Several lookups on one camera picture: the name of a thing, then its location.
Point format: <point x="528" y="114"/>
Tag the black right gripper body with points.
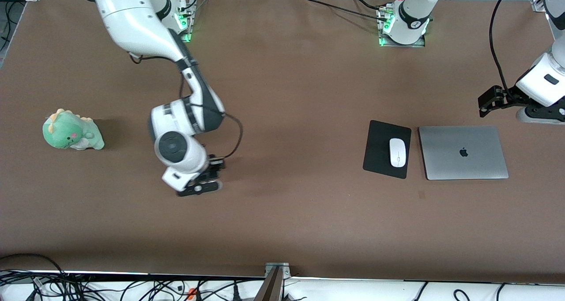
<point x="213" y="169"/>

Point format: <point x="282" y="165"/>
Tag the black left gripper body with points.
<point x="512" y="95"/>

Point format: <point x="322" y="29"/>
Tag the white computer mouse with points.
<point x="397" y="153"/>

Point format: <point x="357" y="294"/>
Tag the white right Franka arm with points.
<point x="132" y="23"/>

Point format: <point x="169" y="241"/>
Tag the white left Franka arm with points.
<point x="415" y="9"/>

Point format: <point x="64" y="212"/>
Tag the black mouse pad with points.
<point x="377" y="151"/>

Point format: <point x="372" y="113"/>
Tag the silver closed laptop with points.
<point x="463" y="153"/>

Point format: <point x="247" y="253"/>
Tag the green plush dinosaur toy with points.
<point x="66" y="131"/>

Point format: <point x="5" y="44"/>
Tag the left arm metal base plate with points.
<point x="388" y="44"/>

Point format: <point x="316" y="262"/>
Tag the metal table bracket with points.
<point x="276" y="283"/>

